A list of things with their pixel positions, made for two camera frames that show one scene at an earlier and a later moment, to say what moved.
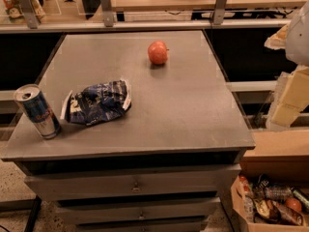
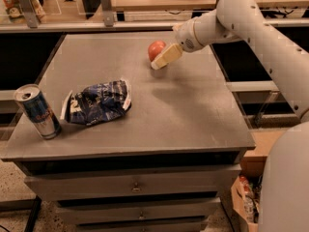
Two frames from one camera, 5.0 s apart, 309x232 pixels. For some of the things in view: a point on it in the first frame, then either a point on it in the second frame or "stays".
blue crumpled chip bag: x=97 y=102 stays
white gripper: x=298 y=39 -> x=185 y=36
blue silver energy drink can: x=30 y=98 stays
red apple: x=157 y=52 stays
